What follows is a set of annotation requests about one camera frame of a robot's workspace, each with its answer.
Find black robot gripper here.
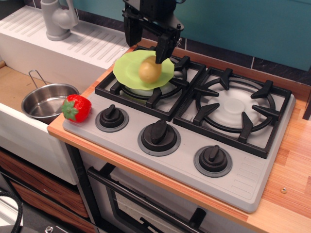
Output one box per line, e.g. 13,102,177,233
122,0,183,64

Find yellow toy potato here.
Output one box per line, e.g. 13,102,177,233
138,56,162,83

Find red toy strawberry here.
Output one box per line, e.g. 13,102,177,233
61,94,92,123

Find light green plastic plate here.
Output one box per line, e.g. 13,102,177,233
113,50,174,90

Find white toy sink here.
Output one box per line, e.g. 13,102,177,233
0,6,129,185

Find small steel pot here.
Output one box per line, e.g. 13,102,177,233
21,69,79,125

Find black left burner grate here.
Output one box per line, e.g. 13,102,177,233
95,47,206,121

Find black burner grate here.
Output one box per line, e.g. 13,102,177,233
95,47,206,121
173,67,295,159

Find black left stove knob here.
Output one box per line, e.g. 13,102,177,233
95,104,129,133

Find black stove knob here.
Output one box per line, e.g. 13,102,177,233
194,145,233,178
138,120,181,157
95,104,129,133

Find grey toy faucet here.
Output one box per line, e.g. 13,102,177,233
40,0,78,41

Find black middle stove knob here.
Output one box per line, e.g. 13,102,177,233
138,120,181,157

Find grey toy stove top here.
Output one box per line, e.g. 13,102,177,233
62,45,296,214

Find black right burner grate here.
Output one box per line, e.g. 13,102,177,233
173,67,295,159

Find black right stove knob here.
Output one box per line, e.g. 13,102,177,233
194,145,233,178

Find wooden drawer front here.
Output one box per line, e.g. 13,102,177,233
0,148,89,219

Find black oven door handle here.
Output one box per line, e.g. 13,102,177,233
87,164,206,233

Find black braided cable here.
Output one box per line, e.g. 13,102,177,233
0,190,24,233

